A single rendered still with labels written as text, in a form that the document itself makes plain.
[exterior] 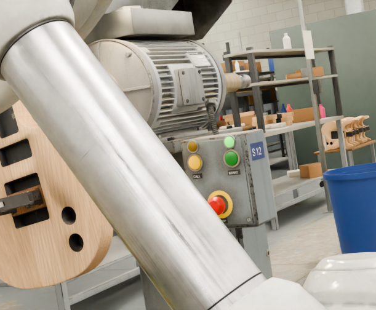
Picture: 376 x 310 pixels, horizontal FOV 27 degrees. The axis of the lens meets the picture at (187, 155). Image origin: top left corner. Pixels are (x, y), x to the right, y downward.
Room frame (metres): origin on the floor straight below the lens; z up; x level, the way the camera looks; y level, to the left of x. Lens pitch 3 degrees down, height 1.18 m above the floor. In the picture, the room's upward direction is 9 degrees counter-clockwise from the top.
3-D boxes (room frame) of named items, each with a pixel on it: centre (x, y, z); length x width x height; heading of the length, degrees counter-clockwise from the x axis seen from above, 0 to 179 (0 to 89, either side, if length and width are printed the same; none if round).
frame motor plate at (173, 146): (2.01, 0.04, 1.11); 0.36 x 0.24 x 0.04; 148
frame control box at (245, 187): (1.75, -0.09, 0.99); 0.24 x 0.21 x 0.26; 148
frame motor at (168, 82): (1.95, 0.06, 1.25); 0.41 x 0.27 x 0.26; 148
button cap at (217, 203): (1.63, -0.05, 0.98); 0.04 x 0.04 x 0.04; 58
